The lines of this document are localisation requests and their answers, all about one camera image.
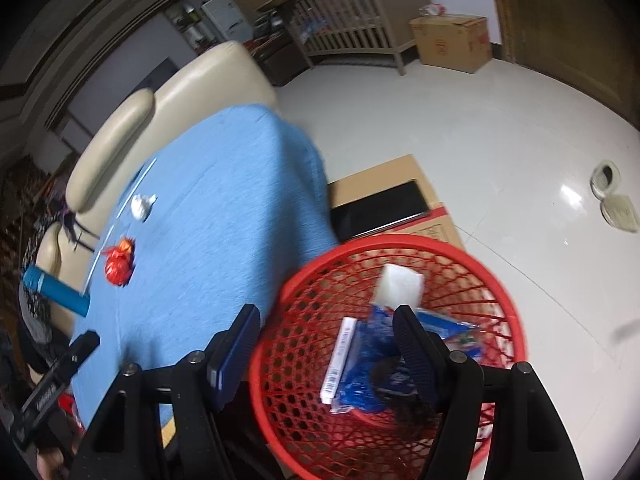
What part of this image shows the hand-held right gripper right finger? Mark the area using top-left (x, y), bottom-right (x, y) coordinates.
top-left (392, 305), bottom-right (585, 480)

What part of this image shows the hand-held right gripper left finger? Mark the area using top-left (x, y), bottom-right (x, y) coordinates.
top-left (70, 304), bottom-right (262, 480)

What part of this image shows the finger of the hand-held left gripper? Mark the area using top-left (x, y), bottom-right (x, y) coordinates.
top-left (50, 331), bottom-right (101, 386)

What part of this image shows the blue snack packet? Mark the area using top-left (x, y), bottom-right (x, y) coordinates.
top-left (330, 305), bottom-right (481, 413)

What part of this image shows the clear plastic container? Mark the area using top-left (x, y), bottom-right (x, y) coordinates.
top-left (372, 263), bottom-right (425, 311)

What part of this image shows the red and white box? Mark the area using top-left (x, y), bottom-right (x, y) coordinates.
top-left (320, 316), bottom-right (358, 405)

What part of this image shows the red mesh basket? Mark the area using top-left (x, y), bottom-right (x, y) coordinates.
top-left (248, 234), bottom-right (527, 480)

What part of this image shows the person's left hand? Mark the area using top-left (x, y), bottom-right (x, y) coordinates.
top-left (36, 451), bottom-right (67, 480)

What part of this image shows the black white floral cloth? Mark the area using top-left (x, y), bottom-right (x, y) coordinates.
top-left (17, 280), bottom-right (53, 346)

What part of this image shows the blue metal thermos bottle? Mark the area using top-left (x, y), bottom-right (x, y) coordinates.
top-left (22, 265), bottom-right (91, 317)

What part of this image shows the red plastic bag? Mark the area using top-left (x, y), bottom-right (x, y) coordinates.
top-left (101, 237), bottom-right (136, 288)

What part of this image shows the blue knitted blanket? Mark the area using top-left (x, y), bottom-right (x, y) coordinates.
top-left (70, 104), bottom-right (341, 431)

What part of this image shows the black flat panel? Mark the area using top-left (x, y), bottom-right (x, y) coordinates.
top-left (330, 179), bottom-right (431, 243)

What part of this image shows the long white stick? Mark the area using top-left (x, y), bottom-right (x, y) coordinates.
top-left (80, 157), bottom-right (158, 296)

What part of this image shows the crumpled white paper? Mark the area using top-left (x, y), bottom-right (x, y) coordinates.
top-left (130, 193), bottom-right (158, 222)

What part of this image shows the flat cardboard sheet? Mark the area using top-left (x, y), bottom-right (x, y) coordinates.
top-left (327, 154), bottom-right (468, 256)

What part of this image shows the beige floor plate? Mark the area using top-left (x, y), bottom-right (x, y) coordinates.
top-left (600, 195), bottom-right (640, 233)

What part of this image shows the round floor drain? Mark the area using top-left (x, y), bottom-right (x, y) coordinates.
top-left (590, 161), bottom-right (621, 201)

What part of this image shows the cream leather sofa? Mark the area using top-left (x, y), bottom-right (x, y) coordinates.
top-left (30, 40), bottom-right (278, 341)

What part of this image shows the brown cardboard box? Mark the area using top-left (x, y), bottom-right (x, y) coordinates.
top-left (409, 14), bottom-right (493, 73)

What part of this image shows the wooden crib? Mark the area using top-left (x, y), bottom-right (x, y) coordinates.
top-left (257, 0), bottom-right (431, 77)

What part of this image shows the white cabinet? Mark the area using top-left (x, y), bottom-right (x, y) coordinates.
top-left (201, 0), bottom-right (251, 43)

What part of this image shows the wooden door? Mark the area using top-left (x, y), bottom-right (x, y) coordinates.
top-left (485, 0), bottom-right (640, 131)

